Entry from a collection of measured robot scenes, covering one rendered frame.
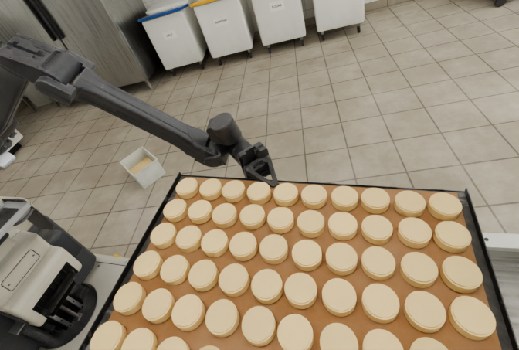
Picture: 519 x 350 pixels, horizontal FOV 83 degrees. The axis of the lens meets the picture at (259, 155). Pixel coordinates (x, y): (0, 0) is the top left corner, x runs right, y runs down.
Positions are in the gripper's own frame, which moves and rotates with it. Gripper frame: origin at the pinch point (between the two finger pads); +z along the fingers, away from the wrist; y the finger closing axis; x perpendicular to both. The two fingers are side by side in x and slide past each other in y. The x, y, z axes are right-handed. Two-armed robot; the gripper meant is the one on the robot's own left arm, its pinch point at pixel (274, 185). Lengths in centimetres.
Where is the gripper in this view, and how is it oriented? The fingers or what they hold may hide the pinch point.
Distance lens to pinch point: 64.8
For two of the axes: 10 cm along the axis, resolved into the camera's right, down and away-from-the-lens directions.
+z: 5.1, 5.0, -7.0
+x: -8.3, 4.9, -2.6
